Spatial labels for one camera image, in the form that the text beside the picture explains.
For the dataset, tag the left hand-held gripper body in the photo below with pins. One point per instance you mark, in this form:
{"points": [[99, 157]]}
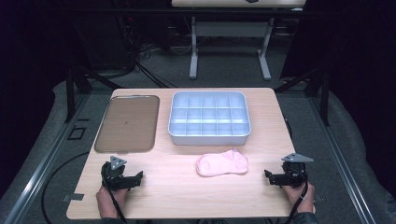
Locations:
{"points": [[114, 179]]}

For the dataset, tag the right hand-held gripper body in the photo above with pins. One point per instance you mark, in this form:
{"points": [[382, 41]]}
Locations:
{"points": [[294, 174]]}

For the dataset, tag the pink sock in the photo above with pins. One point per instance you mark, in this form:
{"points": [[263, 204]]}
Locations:
{"points": [[222, 164]]}

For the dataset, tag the person's left hand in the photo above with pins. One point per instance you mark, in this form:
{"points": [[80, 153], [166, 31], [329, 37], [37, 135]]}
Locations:
{"points": [[107, 202]]}

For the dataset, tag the person's right hand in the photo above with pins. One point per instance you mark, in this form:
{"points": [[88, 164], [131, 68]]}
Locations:
{"points": [[303, 199]]}

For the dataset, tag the grey tape strip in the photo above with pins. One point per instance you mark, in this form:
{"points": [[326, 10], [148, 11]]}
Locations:
{"points": [[73, 197]]}

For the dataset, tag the brown tray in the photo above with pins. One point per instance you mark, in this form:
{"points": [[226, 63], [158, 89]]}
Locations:
{"points": [[127, 124]]}

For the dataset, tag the white divided storage box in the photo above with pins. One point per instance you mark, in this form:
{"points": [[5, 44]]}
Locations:
{"points": [[209, 118]]}

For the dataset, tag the black metal stand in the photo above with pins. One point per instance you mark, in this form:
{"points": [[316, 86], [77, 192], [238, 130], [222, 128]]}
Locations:
{"points": [[317, 90], [73, 90]]}

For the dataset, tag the background desk with grey legs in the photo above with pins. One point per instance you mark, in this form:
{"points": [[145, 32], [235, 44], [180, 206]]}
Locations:
{"points": [[229, 29]]}

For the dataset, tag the metal floor rail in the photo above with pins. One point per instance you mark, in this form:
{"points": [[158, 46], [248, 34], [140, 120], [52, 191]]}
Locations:
{"points": [[342, 161], [40, 168]]}

